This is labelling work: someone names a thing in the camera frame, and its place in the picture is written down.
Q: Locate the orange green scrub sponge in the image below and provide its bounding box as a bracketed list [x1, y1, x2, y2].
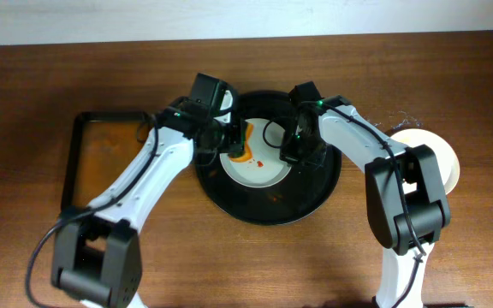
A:
[228, 122, 253, 163]

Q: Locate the grey-white plate with sauce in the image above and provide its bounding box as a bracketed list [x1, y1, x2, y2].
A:
[220, 118, 291, 188]

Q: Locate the white plate with sauce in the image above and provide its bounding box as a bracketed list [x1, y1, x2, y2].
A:
[391, 128, 460, 194]

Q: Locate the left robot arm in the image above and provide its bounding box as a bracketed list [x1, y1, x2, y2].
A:
[50, 74, 247, 307]

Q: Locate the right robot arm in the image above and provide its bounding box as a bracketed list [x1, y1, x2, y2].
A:
[280, 82, 451, 307]

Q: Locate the round black serving tray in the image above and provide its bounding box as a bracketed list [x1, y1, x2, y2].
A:
[194, 91, 342, 225]

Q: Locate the black rectangular water tray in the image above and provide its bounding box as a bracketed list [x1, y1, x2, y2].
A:
[61, 111, 149, 210]

